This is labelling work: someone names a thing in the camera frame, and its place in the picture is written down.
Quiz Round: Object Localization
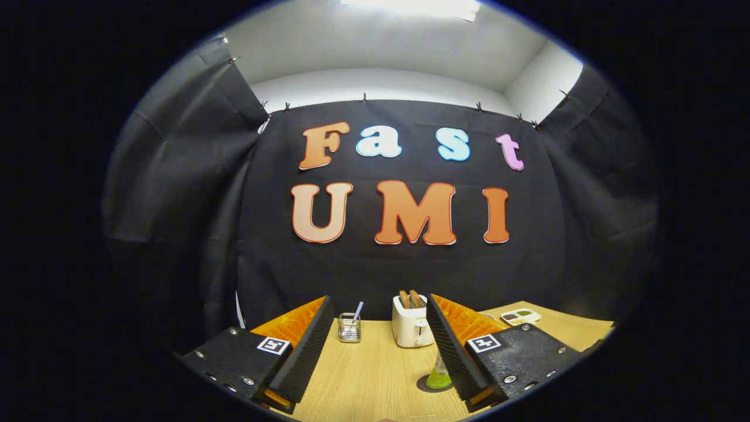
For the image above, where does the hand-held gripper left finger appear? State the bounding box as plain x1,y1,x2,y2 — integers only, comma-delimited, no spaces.
176,295,335,414

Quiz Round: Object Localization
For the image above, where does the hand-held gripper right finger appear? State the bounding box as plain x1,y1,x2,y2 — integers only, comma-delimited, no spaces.
425,293,587,414

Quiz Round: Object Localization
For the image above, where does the clear juice bottle white label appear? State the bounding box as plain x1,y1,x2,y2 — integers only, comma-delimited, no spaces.
425,350,453,390

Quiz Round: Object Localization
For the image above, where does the dark brown round coaster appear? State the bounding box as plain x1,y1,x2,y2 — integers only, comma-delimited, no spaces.
416,375,455,393

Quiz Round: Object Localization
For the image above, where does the white toaster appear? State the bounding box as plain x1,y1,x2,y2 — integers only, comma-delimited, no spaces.
391,295,435,349

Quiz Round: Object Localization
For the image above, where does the wooden table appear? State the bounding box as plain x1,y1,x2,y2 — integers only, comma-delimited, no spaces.
275,301,616,422

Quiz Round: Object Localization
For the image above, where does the small white divided dish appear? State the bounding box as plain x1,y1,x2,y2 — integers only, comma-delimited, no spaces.
500,308,542,326

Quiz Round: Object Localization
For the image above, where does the black backdrop cloth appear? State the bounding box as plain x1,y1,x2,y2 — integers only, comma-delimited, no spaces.
103,35,660,352

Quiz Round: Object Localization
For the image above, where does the ceiling light panel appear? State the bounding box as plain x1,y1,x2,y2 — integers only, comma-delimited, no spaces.
340,0,481,23

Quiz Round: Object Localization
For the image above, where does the wire mesh holder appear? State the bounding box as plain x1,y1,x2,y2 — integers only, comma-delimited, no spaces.
338,313,362,343

